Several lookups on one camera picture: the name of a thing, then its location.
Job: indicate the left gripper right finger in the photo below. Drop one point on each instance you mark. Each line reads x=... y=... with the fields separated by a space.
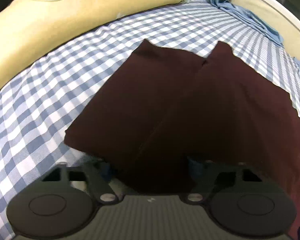
x=241 y=201

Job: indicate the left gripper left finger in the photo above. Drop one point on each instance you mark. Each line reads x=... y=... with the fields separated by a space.
x=60 y=202

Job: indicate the maroon vintage print sweatshirt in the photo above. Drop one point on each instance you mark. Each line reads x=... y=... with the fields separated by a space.
x=165 y=109

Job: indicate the blue white checkered bedsheet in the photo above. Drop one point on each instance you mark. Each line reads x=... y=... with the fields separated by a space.
x=39 y=104

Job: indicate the yellow avocado print pillow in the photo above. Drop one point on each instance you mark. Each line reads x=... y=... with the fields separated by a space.
x=29 y=29

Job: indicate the left blue star curtain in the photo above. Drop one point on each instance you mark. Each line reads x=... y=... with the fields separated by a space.
x=250 y=19

